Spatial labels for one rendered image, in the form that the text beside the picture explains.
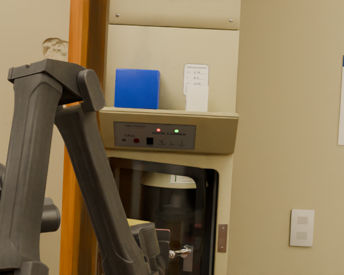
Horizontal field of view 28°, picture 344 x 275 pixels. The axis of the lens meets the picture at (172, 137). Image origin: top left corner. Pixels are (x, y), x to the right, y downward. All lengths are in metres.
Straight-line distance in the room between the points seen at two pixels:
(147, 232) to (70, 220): 0.38
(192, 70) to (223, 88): 0.09
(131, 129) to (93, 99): 0.49
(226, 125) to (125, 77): 0.26
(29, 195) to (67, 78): 0.21
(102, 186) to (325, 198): 1.13
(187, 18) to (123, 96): 0.26
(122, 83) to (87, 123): 0.44
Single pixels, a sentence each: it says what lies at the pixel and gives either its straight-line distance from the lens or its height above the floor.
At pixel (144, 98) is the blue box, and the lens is 1.57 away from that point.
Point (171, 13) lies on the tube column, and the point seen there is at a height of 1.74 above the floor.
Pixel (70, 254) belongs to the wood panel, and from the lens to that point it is 1.64.
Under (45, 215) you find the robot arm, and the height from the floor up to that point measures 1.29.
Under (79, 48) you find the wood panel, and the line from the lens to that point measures 1.61.
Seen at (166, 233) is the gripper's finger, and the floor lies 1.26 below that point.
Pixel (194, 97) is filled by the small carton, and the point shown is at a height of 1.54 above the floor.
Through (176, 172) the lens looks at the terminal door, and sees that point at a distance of 1.53.
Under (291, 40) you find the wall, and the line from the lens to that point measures 2.14.
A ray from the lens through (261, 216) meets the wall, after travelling 2.15.
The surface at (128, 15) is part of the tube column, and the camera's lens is 1.69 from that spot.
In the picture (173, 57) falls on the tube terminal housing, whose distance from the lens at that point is 1.68.
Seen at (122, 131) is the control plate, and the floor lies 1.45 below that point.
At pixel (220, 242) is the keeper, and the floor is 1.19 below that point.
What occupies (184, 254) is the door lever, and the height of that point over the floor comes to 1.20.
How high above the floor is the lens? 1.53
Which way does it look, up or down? 3 degrees down
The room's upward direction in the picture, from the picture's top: 3 degrees clockwise
